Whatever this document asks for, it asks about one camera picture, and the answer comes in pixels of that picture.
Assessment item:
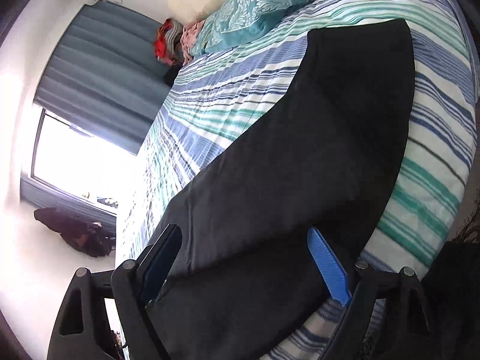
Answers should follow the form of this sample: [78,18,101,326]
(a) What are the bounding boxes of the black pants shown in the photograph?
[149,19,415,359]

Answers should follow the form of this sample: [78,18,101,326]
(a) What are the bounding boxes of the blue window curtain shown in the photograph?
[20,1,169,230]

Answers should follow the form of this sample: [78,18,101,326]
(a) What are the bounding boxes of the striped blue green bed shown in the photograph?
[116,0,479,359]

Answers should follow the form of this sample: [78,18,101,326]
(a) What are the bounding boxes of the red clothes pile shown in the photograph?
[153,18,183,66]

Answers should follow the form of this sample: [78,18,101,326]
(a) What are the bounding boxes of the pink cloth on bed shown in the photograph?
[180,20,205,63]

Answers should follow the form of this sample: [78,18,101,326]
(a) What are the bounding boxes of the teal patterned pillow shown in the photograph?
[190,0,311,57]

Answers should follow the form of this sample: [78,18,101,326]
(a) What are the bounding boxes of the dark bags hanging on wall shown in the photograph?
[33,207,116,258]

